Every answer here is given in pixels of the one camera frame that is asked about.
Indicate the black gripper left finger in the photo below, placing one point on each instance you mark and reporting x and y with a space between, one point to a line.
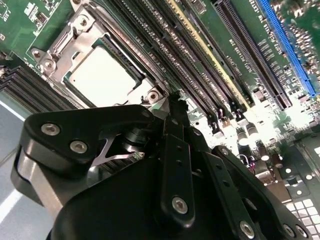
75 125

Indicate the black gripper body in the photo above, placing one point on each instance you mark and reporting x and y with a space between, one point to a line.
112 212

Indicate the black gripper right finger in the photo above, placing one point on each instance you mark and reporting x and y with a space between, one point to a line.
225 180

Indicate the silver CPU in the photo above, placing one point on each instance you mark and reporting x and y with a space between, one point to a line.
100 77

